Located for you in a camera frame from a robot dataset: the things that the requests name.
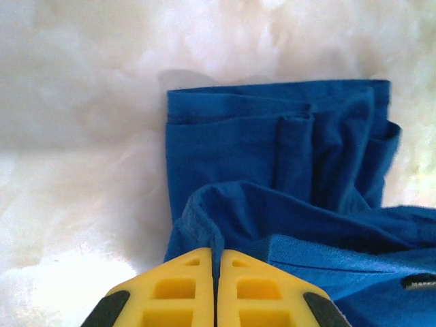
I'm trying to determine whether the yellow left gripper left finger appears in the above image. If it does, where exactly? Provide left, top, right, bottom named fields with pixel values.
left=80, top=247, right=216, bottom=327

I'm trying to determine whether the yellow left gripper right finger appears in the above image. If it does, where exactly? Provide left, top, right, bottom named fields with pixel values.
left=219, top=249, right=352, bottom=327

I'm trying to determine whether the blue printed t-shirt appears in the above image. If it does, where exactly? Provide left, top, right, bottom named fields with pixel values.
left=163, top=78, right=436, bottom=327

